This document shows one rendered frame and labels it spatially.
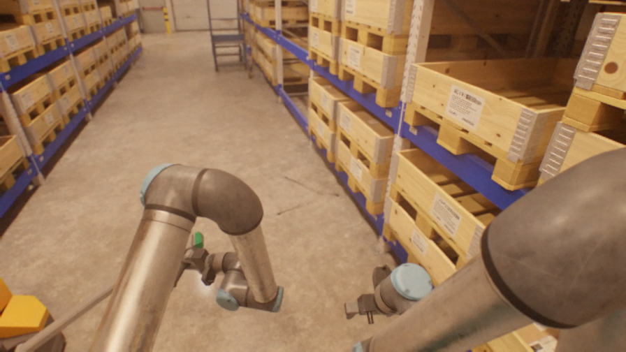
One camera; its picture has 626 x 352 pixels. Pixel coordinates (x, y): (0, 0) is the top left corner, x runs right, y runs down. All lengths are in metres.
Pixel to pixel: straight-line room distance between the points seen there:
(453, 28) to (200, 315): 2.48
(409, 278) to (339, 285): 1.66
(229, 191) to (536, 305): 0.58
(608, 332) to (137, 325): 0.71
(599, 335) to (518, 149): 1.01
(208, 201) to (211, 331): 1.65
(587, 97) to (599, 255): 0.98
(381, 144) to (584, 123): 1.33
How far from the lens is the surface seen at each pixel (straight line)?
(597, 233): 0.32
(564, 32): 2.92
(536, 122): 1.39
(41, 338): 2.02
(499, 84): 2.41
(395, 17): 2.09
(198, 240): 1.53
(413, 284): 0.83
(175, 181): 0.77
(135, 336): 0.75
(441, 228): 1.86
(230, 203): 0.73
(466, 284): 0.41
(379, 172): 2.41
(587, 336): 0.51
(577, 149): 1.31
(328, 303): 2.37
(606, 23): 1.26
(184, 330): 2.37
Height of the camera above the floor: 1.89
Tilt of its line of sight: 28 degrees down
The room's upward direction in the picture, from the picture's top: 1 degrees clockwise
